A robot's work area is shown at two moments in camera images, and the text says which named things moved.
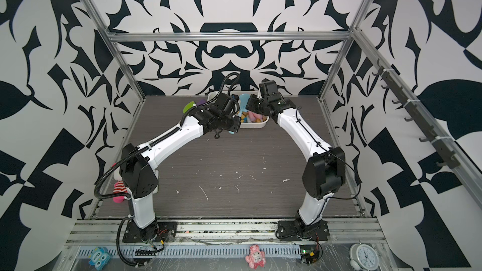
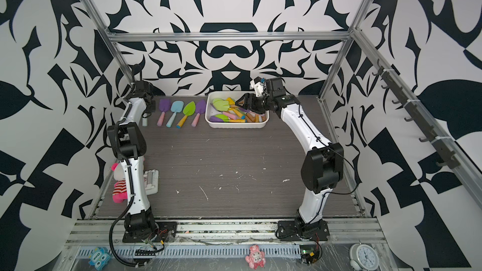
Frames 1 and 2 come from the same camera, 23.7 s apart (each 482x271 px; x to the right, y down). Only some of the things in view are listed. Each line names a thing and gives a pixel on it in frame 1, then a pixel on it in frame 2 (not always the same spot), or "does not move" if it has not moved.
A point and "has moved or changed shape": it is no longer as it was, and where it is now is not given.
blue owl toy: (100, 258) does not move
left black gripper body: (230, 124) -> (152, 109)
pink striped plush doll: (119, 186) does not move
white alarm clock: (363, 257) does not move
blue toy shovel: (243, 98) has moved or changed shape
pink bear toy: (257, 258) does not move
